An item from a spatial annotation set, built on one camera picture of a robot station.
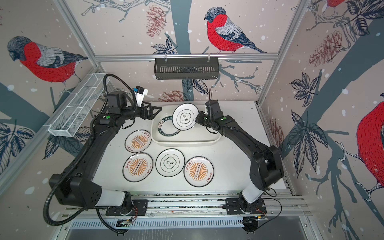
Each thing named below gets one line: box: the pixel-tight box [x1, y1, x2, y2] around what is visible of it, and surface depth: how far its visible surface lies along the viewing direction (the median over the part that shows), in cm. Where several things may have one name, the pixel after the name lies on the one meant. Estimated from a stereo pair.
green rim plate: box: [157, 116, 181, 137], surface depth 106 cm
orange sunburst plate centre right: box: [183, 156, 215, 188], surface depth 87 cm
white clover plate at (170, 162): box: [155, 148, 185, 178], surface depth 90 cm
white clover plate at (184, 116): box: [172, 103, 199, 131], surface depth 91 cm
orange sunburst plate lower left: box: [122, 152, 154, 183], surface depth 89 cm
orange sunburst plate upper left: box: [124, 129, 152, 153], surface depth 100 cm
